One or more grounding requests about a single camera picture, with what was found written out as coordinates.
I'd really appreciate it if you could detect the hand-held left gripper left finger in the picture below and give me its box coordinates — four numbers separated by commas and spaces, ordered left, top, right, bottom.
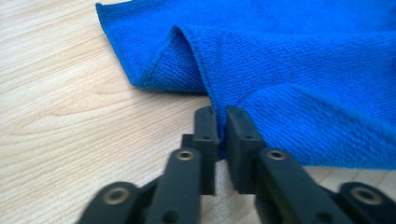
181, 105, 220, 196

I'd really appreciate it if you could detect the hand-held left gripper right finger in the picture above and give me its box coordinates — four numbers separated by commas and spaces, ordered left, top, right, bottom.
225, 105, 266, 194

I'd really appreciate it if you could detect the blue microfibre cloth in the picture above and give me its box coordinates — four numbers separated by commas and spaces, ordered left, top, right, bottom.
94, 0, 396, 171

